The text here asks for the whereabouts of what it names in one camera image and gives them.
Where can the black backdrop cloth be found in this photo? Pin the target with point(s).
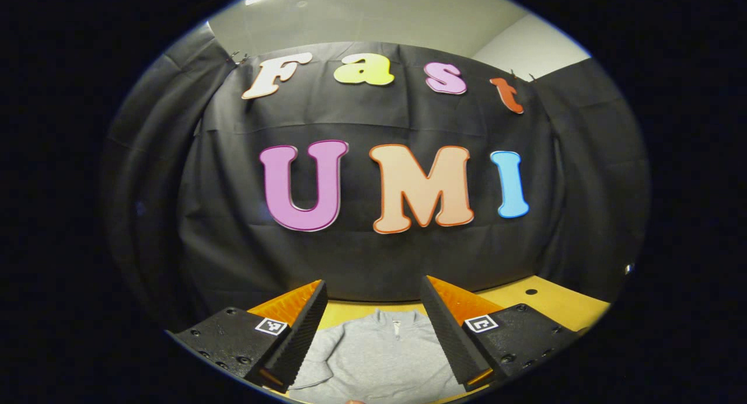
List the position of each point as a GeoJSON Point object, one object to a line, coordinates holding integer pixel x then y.
{"type": "Point", "coordinates": [362, 258]}

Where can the grey zip-neck sweatshirt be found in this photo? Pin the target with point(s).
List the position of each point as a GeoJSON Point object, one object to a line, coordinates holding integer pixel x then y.
{"type": "Point", "coordinates": [379, 357]}

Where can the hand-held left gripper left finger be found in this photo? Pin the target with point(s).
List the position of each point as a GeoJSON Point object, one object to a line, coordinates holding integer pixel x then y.
{"type": "Point", "coordinates": [297, 340]}

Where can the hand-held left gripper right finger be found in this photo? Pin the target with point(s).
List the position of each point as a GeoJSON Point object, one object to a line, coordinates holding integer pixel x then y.
{"type": "Point", "coordinates": [452, 340]}

